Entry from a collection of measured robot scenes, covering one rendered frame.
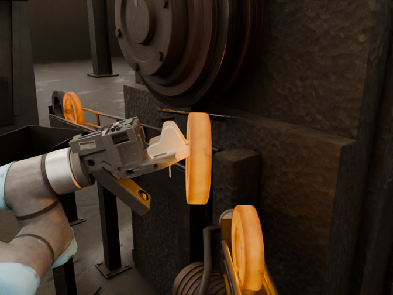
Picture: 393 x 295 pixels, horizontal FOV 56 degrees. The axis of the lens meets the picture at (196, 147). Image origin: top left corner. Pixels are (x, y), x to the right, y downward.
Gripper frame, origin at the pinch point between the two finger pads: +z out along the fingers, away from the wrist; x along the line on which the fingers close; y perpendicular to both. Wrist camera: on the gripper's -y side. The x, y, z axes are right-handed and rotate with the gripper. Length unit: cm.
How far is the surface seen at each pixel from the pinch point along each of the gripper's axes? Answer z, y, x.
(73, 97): -54, 0, 115
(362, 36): 37.1, 8.2, 14.9
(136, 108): -21, -7, 80
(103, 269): -61, -77, 87
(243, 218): 4.7, -14.4, -2.4
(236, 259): 1.5, -24.8, 0.8
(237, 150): 8.7, -13.6, 28.2
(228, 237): 1.1, -24.1, 7.6
